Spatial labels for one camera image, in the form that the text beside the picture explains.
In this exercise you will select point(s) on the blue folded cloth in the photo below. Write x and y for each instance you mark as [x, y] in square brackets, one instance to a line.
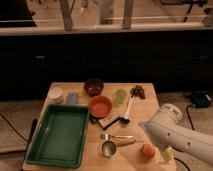
[143, 126]

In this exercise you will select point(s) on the brown dried fruit pile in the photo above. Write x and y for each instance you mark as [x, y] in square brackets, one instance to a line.
[138, 91]

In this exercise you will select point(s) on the black edged wooden block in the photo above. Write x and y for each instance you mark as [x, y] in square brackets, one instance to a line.
[108, 121]

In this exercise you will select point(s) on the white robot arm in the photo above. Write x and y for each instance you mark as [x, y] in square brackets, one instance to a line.
[164, 129]

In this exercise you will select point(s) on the orange bowl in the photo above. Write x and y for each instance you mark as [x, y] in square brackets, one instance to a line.
[100, 106]

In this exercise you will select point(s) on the dark maroon bowl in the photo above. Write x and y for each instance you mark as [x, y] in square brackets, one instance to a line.
[93, 87]

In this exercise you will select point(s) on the green plastic cup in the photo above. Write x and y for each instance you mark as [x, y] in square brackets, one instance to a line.
[120, 96]

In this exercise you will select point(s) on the metal measuring cup yellow handle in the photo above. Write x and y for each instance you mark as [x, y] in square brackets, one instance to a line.
[109, 147]

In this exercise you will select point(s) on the green plastic tray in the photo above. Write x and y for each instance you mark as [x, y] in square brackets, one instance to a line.
[60, 137]

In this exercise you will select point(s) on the blue object on floor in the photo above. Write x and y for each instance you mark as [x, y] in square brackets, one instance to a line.
[199, 98]

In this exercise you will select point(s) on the white cup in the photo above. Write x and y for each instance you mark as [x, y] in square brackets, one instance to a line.
[55, 95]

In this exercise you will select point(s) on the orange apple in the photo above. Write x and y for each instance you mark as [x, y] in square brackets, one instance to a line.
[147, 151]

